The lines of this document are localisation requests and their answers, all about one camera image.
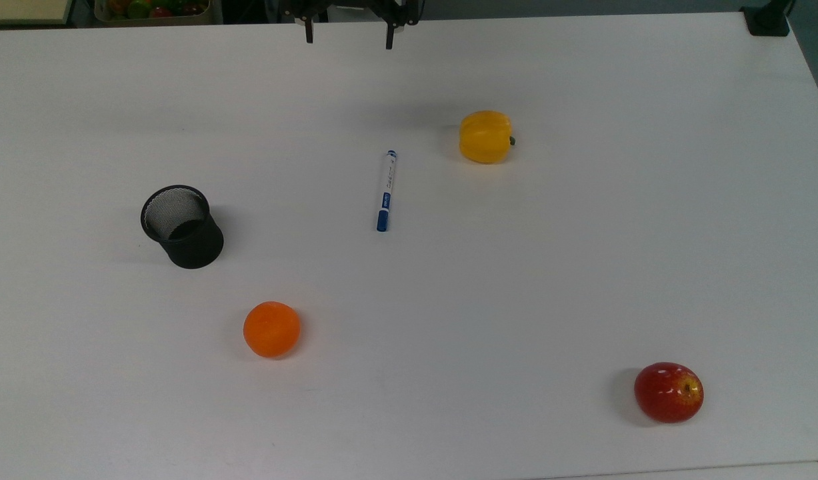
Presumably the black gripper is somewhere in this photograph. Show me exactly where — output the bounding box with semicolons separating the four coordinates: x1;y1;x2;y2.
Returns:
279;0;423;51

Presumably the white marker with blue cap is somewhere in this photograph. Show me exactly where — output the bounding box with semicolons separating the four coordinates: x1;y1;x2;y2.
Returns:
376;150;399;233

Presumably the yellow bell pepper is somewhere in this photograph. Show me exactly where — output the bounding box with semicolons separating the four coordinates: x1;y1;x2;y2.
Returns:
459;110;517;165

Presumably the clear box of fruit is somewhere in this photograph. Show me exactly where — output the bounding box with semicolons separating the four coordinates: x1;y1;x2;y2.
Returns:
93;0;213;27

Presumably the black mesh pen cup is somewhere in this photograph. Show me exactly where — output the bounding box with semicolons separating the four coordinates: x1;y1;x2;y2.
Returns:
140;185;225;270

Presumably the orange fruit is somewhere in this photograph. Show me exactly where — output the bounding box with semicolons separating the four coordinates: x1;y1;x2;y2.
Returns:
243;301;302;359

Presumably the beige board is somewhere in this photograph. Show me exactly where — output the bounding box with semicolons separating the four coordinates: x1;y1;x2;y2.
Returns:
0;0;74;26

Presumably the black clamp base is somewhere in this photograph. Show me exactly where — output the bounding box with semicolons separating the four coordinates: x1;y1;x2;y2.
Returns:
741;0;795;37

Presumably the red apple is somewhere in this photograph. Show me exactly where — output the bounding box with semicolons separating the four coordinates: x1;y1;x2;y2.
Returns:
634;362;705;424

